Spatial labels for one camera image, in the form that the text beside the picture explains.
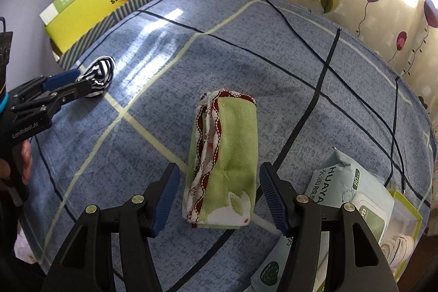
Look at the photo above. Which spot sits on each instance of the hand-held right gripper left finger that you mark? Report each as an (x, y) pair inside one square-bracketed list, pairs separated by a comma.
[(166, 201)]

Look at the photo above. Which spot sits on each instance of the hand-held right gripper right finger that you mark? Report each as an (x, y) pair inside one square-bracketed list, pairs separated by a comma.
[(273, 201)]

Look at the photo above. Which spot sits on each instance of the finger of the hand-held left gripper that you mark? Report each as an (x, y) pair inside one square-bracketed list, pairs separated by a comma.
[(61, 80), (68, 93)]

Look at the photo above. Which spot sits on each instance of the black white striped sock ball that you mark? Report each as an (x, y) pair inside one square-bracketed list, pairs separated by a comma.
[(99, 71)]

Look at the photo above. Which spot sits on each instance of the green towel red trim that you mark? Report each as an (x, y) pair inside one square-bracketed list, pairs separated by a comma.
[(232, 155)]

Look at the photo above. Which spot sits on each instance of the yellow-green box with white inside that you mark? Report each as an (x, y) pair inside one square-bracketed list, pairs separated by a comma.
[(405, 210)]

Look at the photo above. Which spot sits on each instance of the cream sock with stripes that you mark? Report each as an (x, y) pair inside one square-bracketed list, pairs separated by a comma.
[(397, 249)]

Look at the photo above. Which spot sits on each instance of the person's left hand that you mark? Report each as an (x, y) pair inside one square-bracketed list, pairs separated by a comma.
[(27, 157)]

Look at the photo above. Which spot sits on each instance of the pale blue wet wipes pack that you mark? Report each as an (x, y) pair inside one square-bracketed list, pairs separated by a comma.
[(328, 189)]

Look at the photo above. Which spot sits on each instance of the yellow flat box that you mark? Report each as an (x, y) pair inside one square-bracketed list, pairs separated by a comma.
[(99, 8)]

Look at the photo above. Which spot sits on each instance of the striped cardboard tray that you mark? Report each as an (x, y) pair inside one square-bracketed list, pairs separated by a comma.
[(137, 9)]

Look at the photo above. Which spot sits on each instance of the blue plaid bed sheet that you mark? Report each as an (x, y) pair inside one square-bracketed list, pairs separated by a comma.
[(171, 73)]

